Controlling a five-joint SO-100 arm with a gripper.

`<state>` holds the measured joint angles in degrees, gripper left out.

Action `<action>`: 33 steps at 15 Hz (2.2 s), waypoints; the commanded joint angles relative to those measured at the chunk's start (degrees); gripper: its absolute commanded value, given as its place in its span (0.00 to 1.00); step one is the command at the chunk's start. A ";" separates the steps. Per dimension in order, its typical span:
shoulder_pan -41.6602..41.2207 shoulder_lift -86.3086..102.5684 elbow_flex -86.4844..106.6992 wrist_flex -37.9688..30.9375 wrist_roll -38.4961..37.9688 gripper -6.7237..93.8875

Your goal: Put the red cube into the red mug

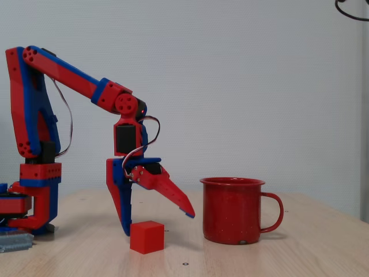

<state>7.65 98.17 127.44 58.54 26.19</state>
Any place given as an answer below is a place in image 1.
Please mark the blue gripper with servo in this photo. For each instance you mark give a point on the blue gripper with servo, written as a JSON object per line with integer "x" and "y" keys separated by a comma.
{"x": 119, "y": 173}

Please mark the red cube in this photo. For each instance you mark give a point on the red cube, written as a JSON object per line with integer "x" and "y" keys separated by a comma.
{"x": 145, "y": 238}

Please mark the red and black robot base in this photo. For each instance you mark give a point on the red and black robot base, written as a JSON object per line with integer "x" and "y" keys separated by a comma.
{"x": 14, "y": 205}

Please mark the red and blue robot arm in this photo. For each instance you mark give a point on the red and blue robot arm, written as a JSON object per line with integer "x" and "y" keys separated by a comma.
{"x": 17, "y": 101}

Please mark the red enamel mug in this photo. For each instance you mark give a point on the red enamel mug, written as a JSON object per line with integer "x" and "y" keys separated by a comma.
{"x": 230, "y": 210}

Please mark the grey metal clamp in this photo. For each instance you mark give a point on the grey metal clamp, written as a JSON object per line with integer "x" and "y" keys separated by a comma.
{"x": 15, "y": 241}

